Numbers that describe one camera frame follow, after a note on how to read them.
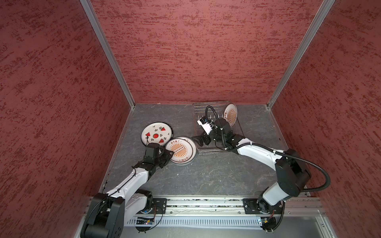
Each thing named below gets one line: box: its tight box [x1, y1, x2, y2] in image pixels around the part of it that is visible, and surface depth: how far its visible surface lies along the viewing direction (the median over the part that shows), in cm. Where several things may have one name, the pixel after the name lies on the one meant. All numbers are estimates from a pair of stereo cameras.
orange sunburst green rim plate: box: [223, 102, 238, 128], surface depth 105 cm
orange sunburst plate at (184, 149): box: [165, 135, 197, 166], surface depth 93 cm
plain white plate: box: [140, 121, 174, 147], surface depth 102 cm
